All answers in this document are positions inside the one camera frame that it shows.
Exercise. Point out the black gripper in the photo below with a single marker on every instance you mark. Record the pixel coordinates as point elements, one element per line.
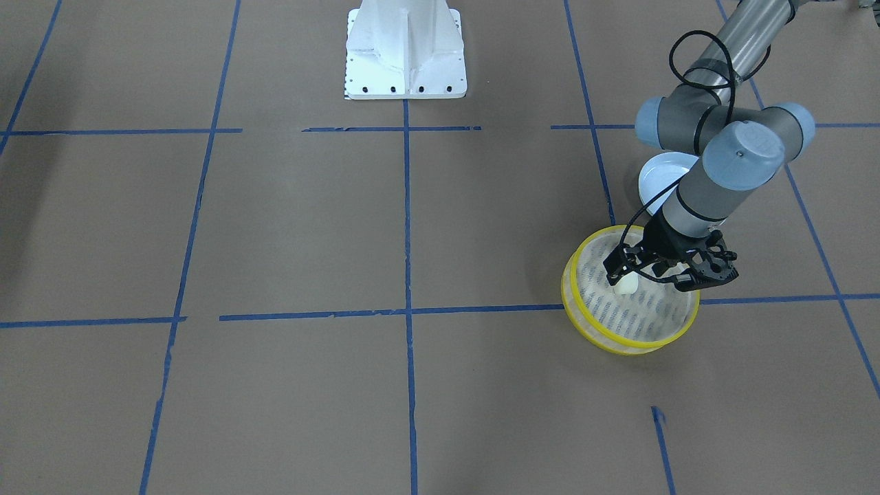
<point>664,239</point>

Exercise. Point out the light blue plate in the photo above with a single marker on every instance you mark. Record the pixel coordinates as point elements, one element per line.
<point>662,170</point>

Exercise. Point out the white steamed bun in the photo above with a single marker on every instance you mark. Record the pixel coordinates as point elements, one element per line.
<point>628,284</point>

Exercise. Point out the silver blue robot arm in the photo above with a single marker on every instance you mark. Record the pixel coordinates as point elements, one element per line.
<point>737,151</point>

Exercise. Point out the yellow rimmed steamer basket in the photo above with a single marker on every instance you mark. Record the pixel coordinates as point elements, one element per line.
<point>643,321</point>

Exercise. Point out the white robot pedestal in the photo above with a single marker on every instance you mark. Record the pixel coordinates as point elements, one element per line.
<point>404,49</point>

